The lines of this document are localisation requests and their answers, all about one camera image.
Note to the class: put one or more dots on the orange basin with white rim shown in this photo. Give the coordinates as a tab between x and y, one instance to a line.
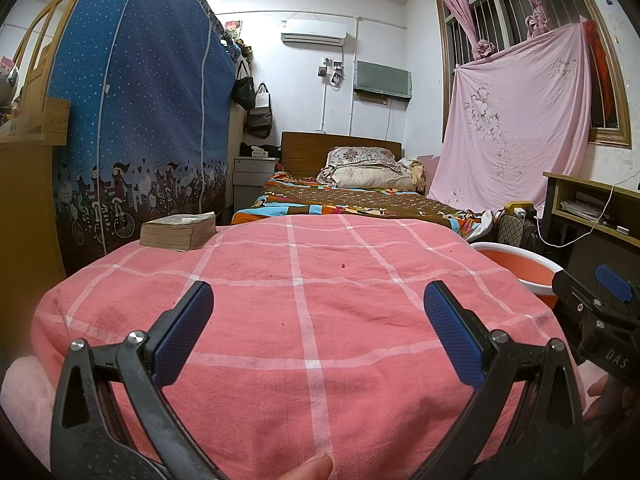
520	265

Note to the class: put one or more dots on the barred window with wooden frame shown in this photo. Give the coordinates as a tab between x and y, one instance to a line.
500	0

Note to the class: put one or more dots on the colourful patterned bedspread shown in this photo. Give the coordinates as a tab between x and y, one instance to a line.
350	200

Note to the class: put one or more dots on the wooden bunk bed frame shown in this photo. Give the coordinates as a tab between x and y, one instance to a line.
40	50

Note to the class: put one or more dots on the black pouch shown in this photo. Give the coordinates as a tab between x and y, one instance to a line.
274	150

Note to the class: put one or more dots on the wooden cabinet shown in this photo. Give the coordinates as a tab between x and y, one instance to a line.
25	210

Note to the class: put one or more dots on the red hanging cloth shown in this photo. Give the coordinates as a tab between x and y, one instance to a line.
600	60

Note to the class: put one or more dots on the pink checked blanket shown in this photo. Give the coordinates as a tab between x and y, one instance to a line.
300	335

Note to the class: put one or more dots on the yellow power strip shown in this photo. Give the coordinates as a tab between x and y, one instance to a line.
520	208

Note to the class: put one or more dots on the black and white hanging bag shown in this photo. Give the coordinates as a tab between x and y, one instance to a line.
260	115

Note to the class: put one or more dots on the stack of papers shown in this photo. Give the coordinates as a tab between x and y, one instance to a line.
580	207

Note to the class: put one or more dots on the white nightstand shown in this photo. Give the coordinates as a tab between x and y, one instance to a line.
252	177

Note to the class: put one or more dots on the wooden headboard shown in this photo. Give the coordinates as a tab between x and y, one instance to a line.
310	145

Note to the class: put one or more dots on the brown patterned bag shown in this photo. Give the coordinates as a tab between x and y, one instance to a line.
510	227

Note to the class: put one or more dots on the pink fleece cloth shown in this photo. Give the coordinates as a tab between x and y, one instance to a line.
25	390

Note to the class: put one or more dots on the blue dotted wardrobe cover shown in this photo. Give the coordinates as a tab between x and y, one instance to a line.
135	90

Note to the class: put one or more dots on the pillows on bed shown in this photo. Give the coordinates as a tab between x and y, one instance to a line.
372	176

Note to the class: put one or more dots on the television with green cover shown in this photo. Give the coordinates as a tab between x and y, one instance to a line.
382	79

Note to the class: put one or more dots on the person's left hand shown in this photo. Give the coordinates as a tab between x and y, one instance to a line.
305	469

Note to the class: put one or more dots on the white charger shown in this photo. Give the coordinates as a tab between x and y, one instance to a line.
622	230

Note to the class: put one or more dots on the grey soft toy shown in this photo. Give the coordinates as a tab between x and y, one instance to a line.
7	87

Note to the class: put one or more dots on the white air conditioner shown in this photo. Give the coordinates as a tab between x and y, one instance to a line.
314	30

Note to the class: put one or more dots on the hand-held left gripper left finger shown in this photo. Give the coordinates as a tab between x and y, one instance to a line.
182	332

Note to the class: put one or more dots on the dark wooden desk shelf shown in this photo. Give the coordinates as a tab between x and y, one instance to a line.
585	186

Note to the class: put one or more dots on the pink hanging sheet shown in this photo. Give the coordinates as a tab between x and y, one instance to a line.
515	125

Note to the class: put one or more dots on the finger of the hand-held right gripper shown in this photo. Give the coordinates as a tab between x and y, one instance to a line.
572	295
614	284

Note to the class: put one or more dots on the red floral picture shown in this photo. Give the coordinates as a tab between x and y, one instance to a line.
231	26

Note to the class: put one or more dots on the person's right hand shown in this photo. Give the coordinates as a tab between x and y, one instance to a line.
597	400

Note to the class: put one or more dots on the thick old book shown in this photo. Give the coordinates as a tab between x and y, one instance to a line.
180	232

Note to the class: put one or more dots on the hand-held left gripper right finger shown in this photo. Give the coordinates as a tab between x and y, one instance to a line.
452	332

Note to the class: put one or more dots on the tissue box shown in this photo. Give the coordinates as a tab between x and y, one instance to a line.
259	150

